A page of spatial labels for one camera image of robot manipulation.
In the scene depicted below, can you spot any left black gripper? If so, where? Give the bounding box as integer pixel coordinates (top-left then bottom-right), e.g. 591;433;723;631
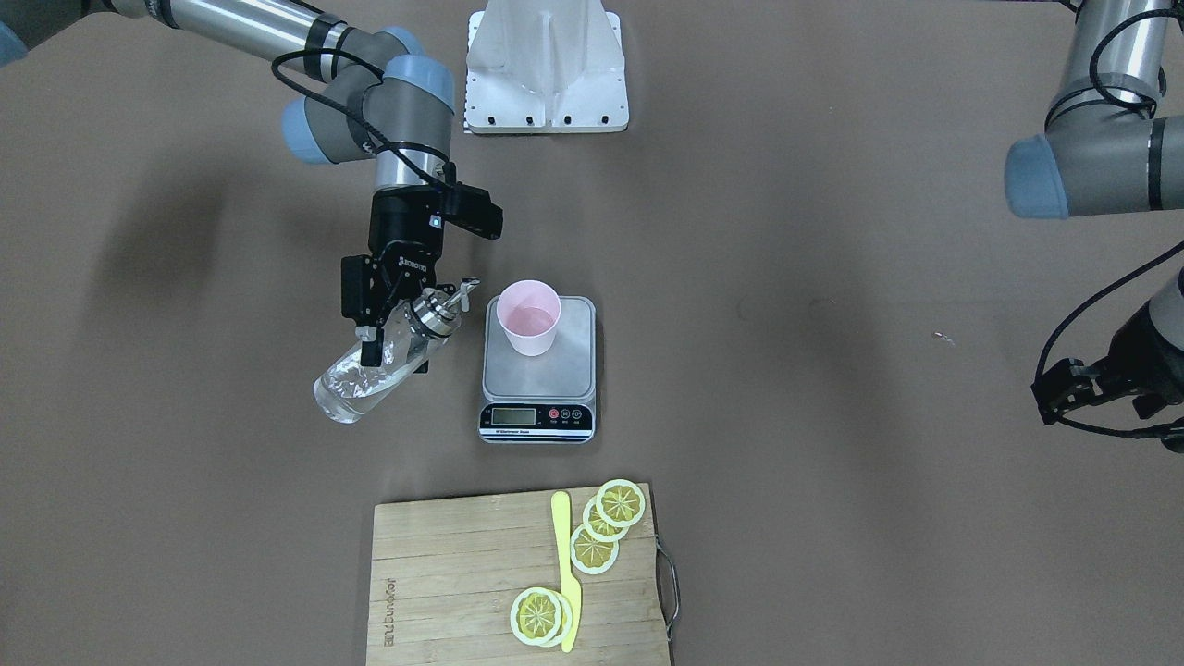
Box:
1032;314;1183;425

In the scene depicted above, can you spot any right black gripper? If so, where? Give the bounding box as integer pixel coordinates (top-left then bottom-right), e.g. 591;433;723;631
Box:
339;186;444;367

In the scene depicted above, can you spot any glass sauce bottle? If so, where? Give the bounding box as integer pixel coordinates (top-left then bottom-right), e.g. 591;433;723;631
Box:
313;277;482;423

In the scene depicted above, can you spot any pink plastic cup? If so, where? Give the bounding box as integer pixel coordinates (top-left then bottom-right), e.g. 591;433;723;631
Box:
495;278;562;357

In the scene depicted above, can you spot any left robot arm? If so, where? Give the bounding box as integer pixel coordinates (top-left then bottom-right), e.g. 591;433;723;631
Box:
1004;1;1183;448

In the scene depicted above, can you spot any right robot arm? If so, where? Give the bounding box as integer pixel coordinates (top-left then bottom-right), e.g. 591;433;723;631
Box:
4;1;493;369

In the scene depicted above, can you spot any digital kitchen scale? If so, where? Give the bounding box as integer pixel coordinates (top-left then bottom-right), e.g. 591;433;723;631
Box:
477;296;598;444

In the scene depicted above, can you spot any yellow plastic knife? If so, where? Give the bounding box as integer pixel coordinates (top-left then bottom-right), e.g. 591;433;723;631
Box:
551;489;583;653

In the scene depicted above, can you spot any bamboo cutting board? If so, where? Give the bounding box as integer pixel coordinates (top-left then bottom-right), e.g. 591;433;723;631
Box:
366;482;673;665

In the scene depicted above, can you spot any lemon slice middle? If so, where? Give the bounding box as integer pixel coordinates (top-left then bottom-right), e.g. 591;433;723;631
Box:
581;497;630;543

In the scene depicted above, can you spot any lemon slice end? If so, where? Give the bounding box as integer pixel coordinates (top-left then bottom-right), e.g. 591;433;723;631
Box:
570;526;619;576

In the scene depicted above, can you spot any lemon slice on board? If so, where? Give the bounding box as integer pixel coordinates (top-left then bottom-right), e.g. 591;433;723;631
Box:
509;585;575;648

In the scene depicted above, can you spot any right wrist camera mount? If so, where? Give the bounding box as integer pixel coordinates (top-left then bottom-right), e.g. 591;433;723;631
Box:
438;182;504;241

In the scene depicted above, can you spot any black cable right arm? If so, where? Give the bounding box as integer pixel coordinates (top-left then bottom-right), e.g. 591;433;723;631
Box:
270;49;458;191

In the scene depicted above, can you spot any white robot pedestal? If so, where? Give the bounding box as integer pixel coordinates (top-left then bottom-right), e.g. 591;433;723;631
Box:
462;1;630;135

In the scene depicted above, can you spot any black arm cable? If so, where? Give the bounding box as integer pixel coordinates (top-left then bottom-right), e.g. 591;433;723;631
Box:
1032;0;1184;438

